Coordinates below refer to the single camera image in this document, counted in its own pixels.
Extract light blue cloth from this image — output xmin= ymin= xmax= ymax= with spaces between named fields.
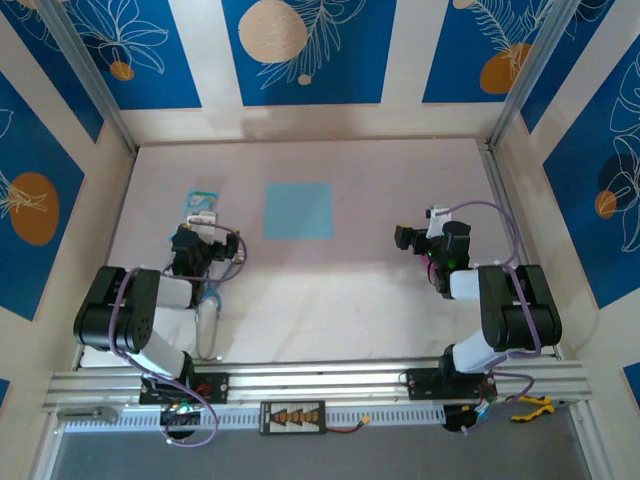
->
xmin=263 ymin=182 xmax=334 ymax=241

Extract blue snack packet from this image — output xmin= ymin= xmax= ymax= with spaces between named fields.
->
xmin=179 ymin=188 xmax=220 ymax=222

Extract black controller board with lights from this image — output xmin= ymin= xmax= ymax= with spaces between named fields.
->
xmin=158 ymin=402 xmax=202 ymax=427
xmin=442 ymin=403 xmax=494 ymax=434

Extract black power distribution board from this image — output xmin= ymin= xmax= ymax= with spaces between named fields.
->
xmin=259 ymin=400 xmax=327 ymax=436

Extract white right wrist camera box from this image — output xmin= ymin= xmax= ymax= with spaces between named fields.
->
xmin=424 ymin=203 xmax=454 ymax=240

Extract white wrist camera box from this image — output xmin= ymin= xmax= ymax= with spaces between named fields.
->
xmin=184 ymin=211 xmax=220 ymax=237
xmin=424 ymin=203 xmax=454 ymax=240

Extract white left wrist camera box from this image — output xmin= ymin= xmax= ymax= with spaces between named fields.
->
xmin=184 ymin=211 xmax=220 ymax=237

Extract aluminium side rail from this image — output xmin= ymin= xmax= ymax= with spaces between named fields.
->
xmin=477 ymin=138 xmax=562 ymax=360

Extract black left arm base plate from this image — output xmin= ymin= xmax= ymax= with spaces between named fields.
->
xmin=138 ymin=372 xmax=231 ymax=405

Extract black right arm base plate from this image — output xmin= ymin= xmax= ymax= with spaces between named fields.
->
xmin=405 ymin=368 xmax=497 ymax=401

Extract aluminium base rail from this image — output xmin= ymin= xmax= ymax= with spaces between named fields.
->
xmin=42 ymin=357 xmax=594 ymax=414

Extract white slotted cable duct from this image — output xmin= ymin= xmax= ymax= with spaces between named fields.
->
xmin=62 ymin=404 xmax=446 ymax=434

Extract yellow handled pliers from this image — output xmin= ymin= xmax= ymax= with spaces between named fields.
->
xmin=507 ymin=394 xmax=571 ymax=424

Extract grey metal bracket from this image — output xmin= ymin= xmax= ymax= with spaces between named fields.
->
xmin=56 ymin=406 xmax=120 ymax=422

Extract red black wire yellow plug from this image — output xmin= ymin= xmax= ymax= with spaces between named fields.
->
xmin=324 ymin=416 xmax=374 ymax=435

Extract aluminium frame post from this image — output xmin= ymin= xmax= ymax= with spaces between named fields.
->
xmin=37 ymin=0 xmax=139 ymax=155
xmin=487 ymin=0 xmax=586 ymax=150

